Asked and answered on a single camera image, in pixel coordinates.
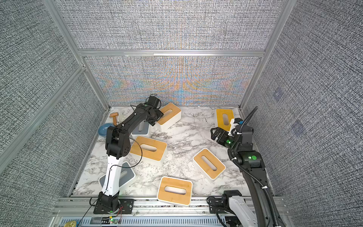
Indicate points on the grey lid tissue box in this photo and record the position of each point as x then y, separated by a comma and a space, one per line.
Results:
127, 176
143, 129

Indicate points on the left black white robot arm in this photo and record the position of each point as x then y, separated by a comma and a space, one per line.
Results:
118, 146

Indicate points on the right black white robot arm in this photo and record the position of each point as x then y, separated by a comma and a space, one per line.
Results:
251, 165

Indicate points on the blue bowl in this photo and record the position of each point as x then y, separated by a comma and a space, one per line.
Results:
102, 130

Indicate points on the bamboo lid tissue box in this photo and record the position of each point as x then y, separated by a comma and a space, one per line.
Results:
208, 164
175, 191
152, 151
172, 114

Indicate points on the aluminium front rail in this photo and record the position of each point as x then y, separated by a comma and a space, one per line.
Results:
148, 211

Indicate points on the front grey lid tissue box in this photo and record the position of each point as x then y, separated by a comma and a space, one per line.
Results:
127, 176

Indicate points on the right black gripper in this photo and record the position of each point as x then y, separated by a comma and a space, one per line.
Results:
221, 131

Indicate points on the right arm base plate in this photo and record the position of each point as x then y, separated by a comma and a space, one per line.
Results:
214, 203

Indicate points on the brass round object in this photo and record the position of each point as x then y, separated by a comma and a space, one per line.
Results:
71, 224

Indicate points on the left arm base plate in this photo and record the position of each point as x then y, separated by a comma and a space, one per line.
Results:
124, 206

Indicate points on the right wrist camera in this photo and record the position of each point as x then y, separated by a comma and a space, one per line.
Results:
234, 122

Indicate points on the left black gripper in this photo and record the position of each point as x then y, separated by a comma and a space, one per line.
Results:
160, 114

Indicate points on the yellow lid tissue box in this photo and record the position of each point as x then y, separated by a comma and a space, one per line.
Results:
223, 118

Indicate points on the back grey lid tissue box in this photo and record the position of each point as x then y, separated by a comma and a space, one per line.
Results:
143, 129

